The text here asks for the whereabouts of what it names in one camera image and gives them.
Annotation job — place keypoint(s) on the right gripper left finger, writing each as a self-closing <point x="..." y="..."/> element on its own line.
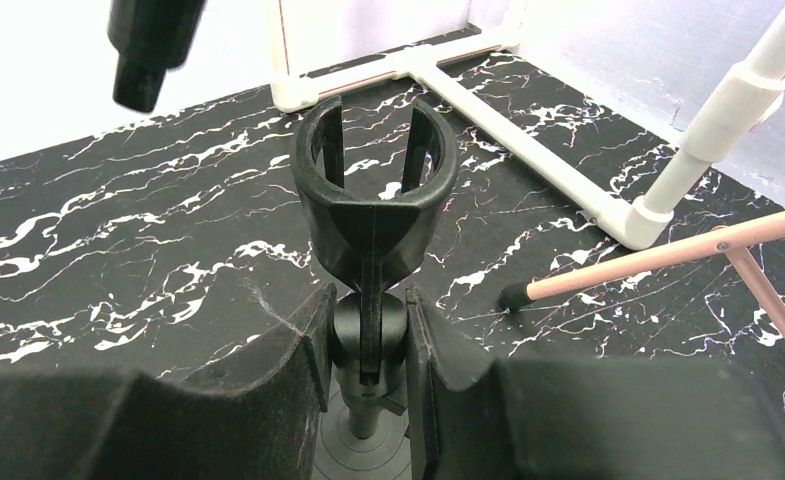
<point x="252" y="414"/>

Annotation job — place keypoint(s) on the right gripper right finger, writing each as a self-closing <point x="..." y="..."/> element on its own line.
<point x="473" y="415"/>

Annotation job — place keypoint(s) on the black microphone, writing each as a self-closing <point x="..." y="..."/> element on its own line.
<point x="151" y="37"/>

